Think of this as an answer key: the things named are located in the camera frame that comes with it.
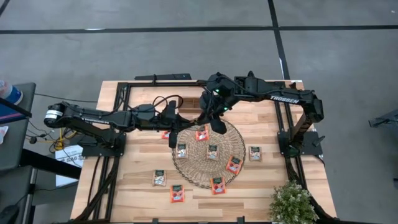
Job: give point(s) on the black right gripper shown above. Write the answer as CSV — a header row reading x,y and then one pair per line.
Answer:
x,y
214,107

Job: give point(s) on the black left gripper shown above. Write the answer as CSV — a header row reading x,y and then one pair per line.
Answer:
x,y
163,120

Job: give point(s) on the orange Ahmad tea packet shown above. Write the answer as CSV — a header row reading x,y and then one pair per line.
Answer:
x,y
164,135
218,186
202,135
234,165
177,194

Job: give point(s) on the beige cinnamon tea packet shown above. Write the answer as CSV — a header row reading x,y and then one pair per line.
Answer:
x,y
255,154
213,153
159,178
181,152

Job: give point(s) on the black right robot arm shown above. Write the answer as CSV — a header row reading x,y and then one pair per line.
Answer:
x,y
280,95

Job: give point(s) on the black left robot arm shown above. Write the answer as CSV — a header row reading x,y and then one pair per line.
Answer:
x,y
93,119

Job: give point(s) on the round woven straw placemat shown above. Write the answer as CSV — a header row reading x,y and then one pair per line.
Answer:
x,y
199,168

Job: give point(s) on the small black wedge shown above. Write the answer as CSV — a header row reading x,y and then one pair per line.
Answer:
x,y
293,87

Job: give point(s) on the potted plant with white flowers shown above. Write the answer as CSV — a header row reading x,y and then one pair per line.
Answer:
x,y
292,202

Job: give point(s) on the white paper sheet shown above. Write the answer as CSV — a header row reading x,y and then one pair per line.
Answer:
x,y
70,158

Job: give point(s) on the black diagonal beam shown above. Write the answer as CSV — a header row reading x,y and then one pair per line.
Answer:
x,y
49,163

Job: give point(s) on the dark grey side table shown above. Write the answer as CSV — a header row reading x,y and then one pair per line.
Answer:
x,y
18,140

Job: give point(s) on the blue flat box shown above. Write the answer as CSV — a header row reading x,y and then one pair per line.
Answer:
x,y
9,113

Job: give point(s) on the black stand foot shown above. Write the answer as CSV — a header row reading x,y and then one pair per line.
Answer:
x,y
384,119

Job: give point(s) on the white wipes canister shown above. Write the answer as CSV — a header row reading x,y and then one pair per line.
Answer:
x,y
9,91

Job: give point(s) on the black aluminium table frame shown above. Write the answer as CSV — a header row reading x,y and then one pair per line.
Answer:
x,y
171,84

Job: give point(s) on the black bracket bar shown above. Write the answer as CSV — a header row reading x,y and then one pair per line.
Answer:
x,y
163,76

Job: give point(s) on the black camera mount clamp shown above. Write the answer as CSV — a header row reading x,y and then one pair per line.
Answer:
x,y
241,220
154,221

